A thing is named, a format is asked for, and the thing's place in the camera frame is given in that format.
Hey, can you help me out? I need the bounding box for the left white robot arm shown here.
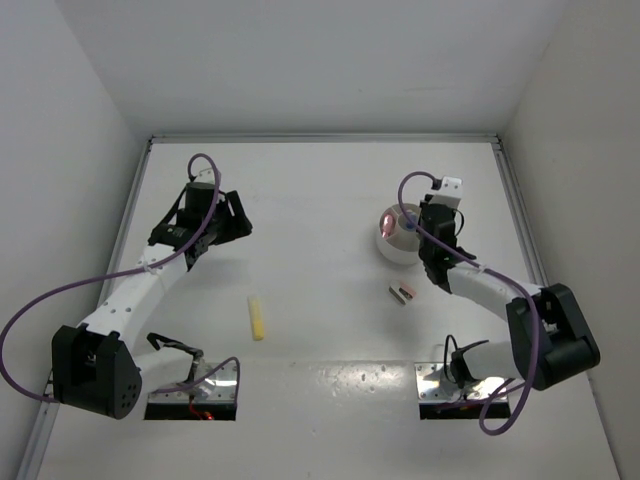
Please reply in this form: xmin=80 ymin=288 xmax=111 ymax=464
xmin=52 ymin=181 xmax=252 ymax=419

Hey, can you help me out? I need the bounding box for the white round divided container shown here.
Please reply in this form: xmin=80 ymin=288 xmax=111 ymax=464
xmin=375 ymin=204 xmax=421 ymax=266

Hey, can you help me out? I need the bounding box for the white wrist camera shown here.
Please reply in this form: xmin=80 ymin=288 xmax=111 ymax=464
xmin=194 ymin=167 xmax=218 ymax=185
xmin=426 ymin=176 xmax=464 ymax=209

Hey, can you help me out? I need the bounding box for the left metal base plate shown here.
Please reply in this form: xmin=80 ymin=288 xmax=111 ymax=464
xmin=148 ymin=357 xmax=241 ymax=404

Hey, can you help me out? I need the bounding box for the yellow highlighter pen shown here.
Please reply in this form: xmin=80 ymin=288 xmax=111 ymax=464
xmin=247 ymin=296 xmax=265 ymax=341

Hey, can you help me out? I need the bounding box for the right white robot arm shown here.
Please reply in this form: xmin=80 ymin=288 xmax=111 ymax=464
xmin=418 ymin=195 xmax=601 ymax=391

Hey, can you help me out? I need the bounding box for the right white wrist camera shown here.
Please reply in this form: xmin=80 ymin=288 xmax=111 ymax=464
xmin=426 ymin=176 xmax=464 ymax=209

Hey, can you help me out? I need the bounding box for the clear spray bottle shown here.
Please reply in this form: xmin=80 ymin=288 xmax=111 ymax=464
xmin=403 ymin=210 xmax=418 ymax=232

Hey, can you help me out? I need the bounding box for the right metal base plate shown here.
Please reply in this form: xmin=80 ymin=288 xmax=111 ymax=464
xmin=414 ymin=362 xmax=504 ymax=405

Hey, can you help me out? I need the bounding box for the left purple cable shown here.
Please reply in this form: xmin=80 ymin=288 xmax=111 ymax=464
xmin=0 ymin=153 xmax=241 ymax=404

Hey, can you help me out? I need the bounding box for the metal base plate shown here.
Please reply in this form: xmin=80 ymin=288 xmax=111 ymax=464
xmin=414 ymin=362 xmax=504 ymax=405
xmin=148 ymin=357 xmax=241 ymax=404

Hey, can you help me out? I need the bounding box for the purple cable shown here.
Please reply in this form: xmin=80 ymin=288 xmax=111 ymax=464
xmin=0 ymin=153 xmax=241 ymax=404
xmin=397 ymin=171 xmax=542 ymax=435

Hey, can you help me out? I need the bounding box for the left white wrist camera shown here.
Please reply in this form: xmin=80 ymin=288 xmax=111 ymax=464
xmin=194 ymin=167 xmax=218 ymax=185

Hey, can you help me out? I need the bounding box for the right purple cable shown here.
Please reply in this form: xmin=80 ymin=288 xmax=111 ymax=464
xmin=397 ymin=171 xmax=542 ymax=435

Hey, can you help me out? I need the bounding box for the pink white stapler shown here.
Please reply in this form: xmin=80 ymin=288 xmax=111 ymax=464
xmin=389 ymin=281 xmax=416 ymax=305

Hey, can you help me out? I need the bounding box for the pink highlighter pen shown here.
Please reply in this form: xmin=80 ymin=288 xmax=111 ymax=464
xmin=380 ymin=212 xmax=396 ymax=238

